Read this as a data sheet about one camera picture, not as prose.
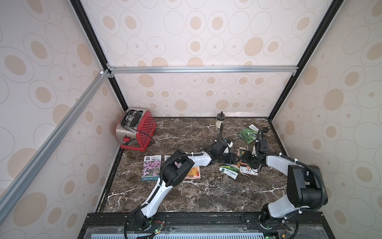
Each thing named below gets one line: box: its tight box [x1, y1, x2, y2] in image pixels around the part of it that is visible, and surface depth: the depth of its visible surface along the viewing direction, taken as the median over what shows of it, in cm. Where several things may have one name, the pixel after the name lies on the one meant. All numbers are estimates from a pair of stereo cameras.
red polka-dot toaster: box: [115, 107, 157, 152], surface depth 96 cm
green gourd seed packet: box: [218, 165, 240, 180], surface depth 93 cm
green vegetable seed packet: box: [238, 123, 260, 145], surface depth 111 cm
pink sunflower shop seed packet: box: [185, 166, 201, 180], surface depth 91 cm
